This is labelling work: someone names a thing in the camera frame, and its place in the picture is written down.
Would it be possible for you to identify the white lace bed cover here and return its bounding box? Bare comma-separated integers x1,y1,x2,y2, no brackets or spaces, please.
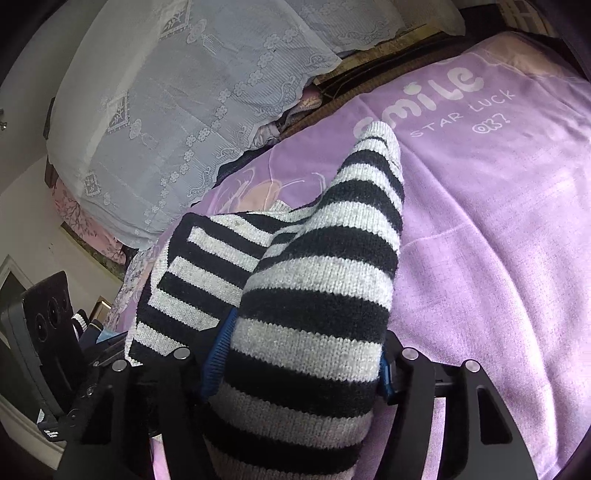
47,1,465,248

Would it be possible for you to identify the purple smile bed sheet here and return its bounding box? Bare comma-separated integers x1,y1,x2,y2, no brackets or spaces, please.
195,33,590,479

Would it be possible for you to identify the black white striped sweater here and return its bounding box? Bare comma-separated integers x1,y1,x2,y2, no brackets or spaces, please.
125,121,405,479

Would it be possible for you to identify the pink floral pillow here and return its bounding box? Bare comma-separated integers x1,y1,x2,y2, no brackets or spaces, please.
52,179,128,267

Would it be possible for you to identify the purple floral bedding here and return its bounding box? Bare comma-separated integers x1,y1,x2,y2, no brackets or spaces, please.
104,242,164,333

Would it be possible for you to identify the brown woven mat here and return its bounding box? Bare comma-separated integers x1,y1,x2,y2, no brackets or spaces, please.
280,25,473,140

